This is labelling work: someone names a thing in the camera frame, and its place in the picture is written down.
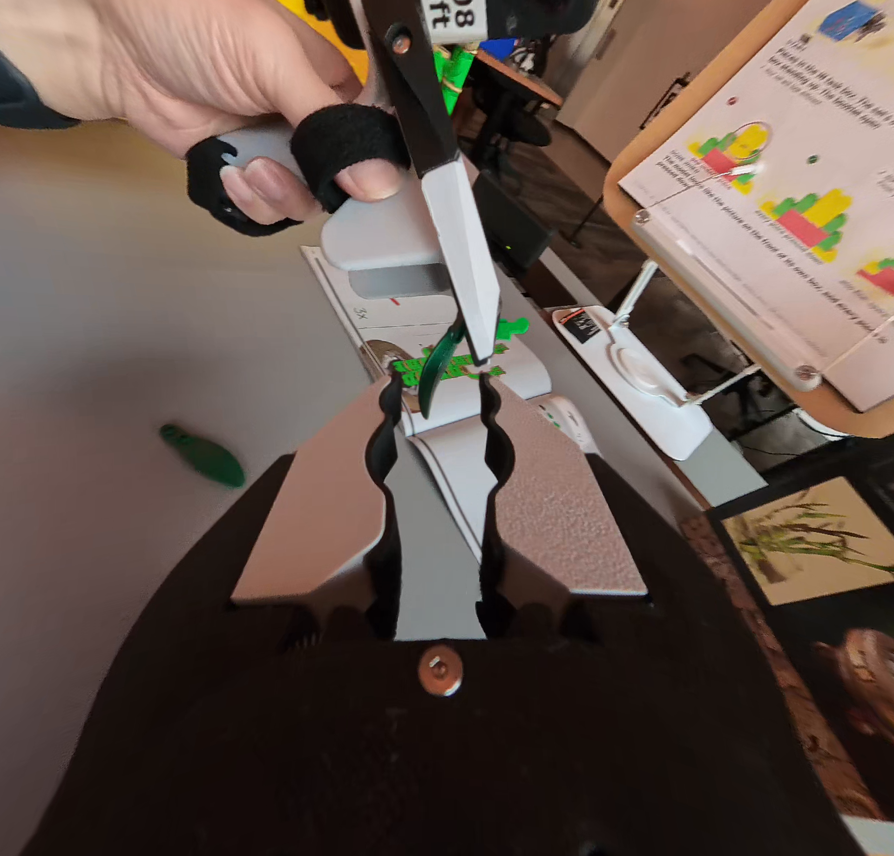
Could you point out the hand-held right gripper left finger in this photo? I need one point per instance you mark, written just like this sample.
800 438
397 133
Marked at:
328 507

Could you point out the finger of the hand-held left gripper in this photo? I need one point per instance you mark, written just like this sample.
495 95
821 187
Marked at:
461 255

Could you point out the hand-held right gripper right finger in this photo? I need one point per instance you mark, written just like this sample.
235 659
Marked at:
559 514

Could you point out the dark green lego leaf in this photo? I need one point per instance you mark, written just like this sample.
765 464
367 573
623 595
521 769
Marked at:
438 371

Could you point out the person's left forearm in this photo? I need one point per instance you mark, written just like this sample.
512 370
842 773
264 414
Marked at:
28 102

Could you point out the bright green lego piece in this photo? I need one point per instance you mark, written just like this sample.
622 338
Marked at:
513 327

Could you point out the lego instruction booklet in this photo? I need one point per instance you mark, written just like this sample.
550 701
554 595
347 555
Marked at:
517 374

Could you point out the black lego box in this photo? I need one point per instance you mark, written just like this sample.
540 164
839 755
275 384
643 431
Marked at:
803 542

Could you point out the person's left hand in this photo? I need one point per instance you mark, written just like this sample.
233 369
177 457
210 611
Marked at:
174 46

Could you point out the black box device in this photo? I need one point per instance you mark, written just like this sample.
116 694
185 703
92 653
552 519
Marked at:
510 224

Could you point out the brown side table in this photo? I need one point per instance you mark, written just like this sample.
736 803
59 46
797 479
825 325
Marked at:
520 77

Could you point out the bright green plastic part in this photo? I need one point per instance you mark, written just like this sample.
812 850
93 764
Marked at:
452 70

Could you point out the white power strip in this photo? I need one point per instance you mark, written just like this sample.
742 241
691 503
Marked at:
574 423

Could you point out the white document stand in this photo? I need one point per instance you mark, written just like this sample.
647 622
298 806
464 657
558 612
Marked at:
649 388

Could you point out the wooden document board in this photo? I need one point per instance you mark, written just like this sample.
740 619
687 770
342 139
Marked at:
649 151

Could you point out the printed instruction sheet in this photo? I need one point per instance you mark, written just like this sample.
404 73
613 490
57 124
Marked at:
789 137

